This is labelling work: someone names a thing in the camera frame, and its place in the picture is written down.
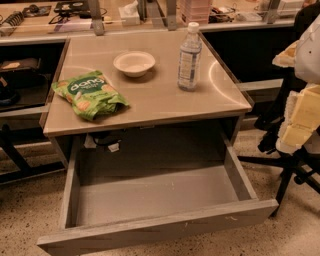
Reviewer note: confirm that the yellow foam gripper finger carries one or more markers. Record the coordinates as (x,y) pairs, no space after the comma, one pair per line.
(286,58)
(301,119)

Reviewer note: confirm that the grey top drawer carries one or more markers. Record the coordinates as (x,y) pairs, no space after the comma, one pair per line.
(163,183)

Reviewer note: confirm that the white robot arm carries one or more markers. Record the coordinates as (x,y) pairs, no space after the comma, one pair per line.
(307,59)

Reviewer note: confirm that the black office chair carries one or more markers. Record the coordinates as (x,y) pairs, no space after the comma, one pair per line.
(301,165)

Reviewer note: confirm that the clear plastic water bottle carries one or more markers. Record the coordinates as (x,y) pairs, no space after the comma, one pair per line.
(189,58)

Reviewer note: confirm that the pink stacked box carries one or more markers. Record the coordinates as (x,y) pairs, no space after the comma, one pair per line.
(195,11)

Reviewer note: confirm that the white paper bowl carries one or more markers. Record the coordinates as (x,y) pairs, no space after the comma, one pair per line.
(134,63)

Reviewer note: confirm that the white tissue box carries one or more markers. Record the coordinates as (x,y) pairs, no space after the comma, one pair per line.
(129,14)

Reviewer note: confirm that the green snack bag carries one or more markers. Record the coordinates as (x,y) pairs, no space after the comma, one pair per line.
(90,95)

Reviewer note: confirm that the black tray on bench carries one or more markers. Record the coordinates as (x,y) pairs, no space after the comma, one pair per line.
(71,6)

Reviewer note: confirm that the black soldering iron stand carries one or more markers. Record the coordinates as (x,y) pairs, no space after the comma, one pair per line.
(11,23)

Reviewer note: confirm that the metal shelf post right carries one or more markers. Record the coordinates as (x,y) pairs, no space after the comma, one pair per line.
(171,15)

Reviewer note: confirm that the metal shelf post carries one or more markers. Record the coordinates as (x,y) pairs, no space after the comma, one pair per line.
(171,15)
(97,23)

